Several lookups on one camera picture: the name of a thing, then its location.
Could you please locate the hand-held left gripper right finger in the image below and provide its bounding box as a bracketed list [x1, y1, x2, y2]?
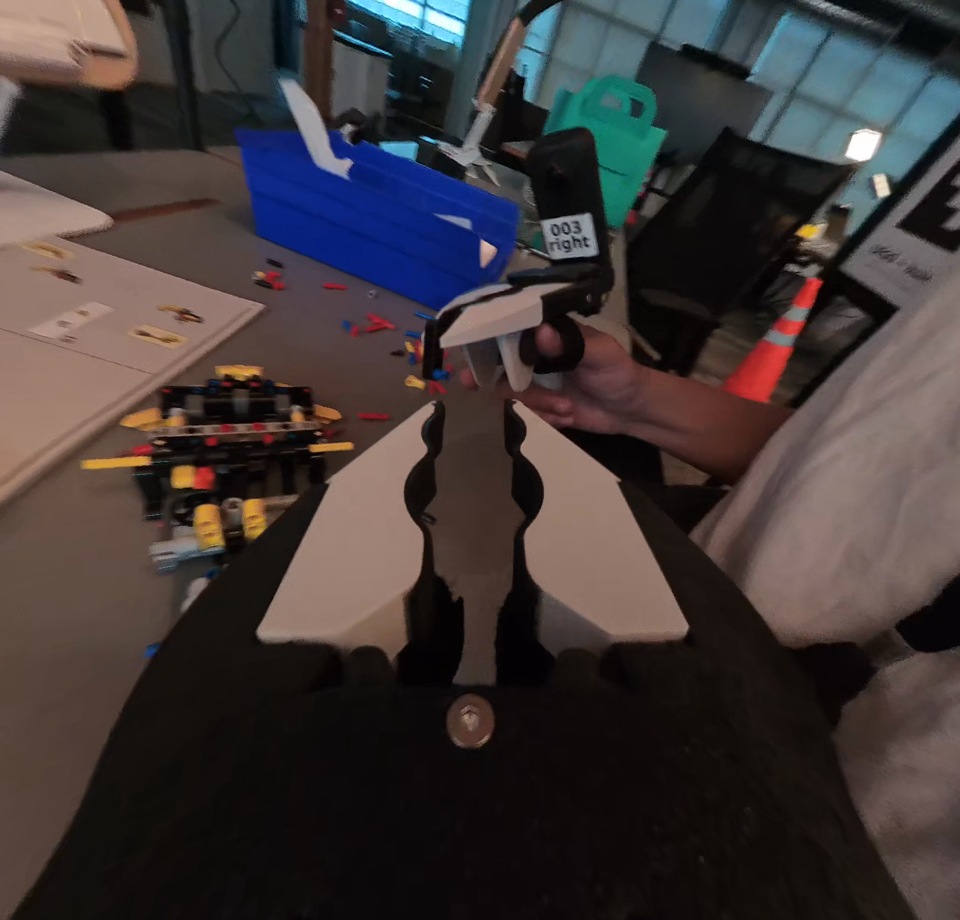
[502, 401, 691, 657]

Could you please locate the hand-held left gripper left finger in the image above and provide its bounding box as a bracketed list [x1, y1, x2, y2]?
[256, 403, 445, 650]

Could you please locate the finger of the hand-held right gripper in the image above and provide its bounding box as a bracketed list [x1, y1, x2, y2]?
[421, 298, 544, 381]
[435, 283, 570, 312]

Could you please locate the toy brick car chassis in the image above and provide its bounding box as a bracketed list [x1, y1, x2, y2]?
[81, 365, 355, 659]

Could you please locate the person's right hand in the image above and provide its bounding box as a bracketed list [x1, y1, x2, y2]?
[459, 322, 655, 435]

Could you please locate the dark dotted panel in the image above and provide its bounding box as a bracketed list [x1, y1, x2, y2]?
[555, 429, 725, 535]

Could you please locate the pile of red blue pins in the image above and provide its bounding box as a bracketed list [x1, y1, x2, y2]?
[339, 309, 453, 398]

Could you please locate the white and tan desk lamp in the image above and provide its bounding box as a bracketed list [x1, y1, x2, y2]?
[438, 0, 601, 186]

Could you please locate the blue plastic bin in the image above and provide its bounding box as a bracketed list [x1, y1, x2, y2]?
[236, 127, 520, 314]

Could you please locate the black monitor screen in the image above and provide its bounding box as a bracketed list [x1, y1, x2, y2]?
[637, 41, 774, 164]

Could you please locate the black office chair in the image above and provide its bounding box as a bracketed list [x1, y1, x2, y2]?
[626, 127, 856, 377]

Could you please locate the white paper sheet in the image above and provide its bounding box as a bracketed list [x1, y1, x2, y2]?
[279, 79, 354, 180]

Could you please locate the white printed t-shirt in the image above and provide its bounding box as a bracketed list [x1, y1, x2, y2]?
[690, 260, 960, 920]

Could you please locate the orange traffic cone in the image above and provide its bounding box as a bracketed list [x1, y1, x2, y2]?
[721, 277, 825, 404]

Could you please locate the building instruction book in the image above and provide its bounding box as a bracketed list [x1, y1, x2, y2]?
[0, 234, 267, 505]

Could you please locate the white stand with flat base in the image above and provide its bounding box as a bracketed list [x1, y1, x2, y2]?
[0, 76, 114, 248]

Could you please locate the wooden support post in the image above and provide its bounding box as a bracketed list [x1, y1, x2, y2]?
[300, 0, 346, 122]

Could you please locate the black lanyard strap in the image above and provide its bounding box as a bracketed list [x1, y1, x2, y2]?
[795, 583, 960, 726]

